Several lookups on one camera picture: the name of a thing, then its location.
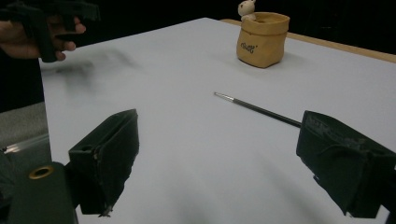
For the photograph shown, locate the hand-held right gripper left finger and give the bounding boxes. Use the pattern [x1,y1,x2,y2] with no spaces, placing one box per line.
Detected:
[68,108,140,217]

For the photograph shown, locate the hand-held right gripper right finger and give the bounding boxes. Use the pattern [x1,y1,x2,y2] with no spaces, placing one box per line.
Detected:
[295,110,396,218]

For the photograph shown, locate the black pen with silver tip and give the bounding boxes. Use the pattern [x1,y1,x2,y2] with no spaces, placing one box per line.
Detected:
[213,91,303,129]

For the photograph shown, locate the tan fabric pouch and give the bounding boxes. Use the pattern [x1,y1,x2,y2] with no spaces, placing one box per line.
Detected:
[235,11,291,69]

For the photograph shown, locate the small cream plush toy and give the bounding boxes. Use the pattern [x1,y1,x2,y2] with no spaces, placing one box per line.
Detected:
[237,0,258,22]

